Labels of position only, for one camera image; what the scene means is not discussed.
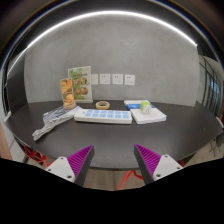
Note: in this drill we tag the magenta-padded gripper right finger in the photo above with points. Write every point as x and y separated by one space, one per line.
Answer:
150 161

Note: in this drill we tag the dark-framed glass window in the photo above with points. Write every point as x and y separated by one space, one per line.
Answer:
210 86

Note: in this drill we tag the large green menu stand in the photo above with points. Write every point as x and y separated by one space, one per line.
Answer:
80 83

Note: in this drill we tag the white strip ceiling light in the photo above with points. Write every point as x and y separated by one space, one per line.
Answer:
110 12

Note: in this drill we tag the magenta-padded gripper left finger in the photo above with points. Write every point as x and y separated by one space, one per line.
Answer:
80 161

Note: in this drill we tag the blank white wall plate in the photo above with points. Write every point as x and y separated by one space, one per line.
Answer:
94 79

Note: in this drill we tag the red metal table frame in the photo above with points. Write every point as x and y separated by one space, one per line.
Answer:
29 151

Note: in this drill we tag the white and blue book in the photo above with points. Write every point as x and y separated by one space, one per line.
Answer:
150 118

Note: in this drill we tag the white wall socket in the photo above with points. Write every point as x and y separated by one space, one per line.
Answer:
129 80
105 79
117 79

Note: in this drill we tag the white and green charger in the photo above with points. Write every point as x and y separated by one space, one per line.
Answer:
145 107

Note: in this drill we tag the beige tape roll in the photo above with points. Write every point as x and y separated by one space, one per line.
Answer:
102 108

